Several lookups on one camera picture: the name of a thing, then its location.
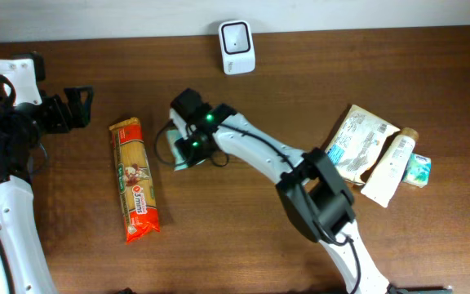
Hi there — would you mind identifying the light blue wipes packet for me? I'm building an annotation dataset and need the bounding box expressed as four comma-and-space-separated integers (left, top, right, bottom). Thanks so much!
166, 129, 205, 172

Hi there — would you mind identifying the red spaghetti pasta packet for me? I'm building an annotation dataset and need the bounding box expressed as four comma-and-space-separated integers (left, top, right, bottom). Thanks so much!
109, 117, 160, 243

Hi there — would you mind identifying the yellow white snack bag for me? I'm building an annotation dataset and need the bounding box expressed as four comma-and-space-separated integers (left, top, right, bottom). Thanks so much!
326, 105, 400, 185

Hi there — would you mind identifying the white tube gold cap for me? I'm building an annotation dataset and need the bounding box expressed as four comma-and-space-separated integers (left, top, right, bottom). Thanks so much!
361, 127, 419, 208

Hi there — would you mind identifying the green Kleenex tissue pack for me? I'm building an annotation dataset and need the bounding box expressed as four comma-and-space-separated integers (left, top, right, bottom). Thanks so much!
402, 154, 432, 188

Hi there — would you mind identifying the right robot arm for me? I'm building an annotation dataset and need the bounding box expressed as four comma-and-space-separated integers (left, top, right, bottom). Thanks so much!
170, 89, 395, 293

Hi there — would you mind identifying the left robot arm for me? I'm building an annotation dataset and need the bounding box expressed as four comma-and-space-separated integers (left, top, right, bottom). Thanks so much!
0, 52, 94, 293

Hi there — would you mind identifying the white barcode scanner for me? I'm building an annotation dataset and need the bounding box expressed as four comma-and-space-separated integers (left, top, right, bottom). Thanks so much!
218, 20, 256, 75

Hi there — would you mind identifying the right black camera cable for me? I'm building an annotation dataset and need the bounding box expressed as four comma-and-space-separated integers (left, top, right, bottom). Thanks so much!
154, 120, 230, 168

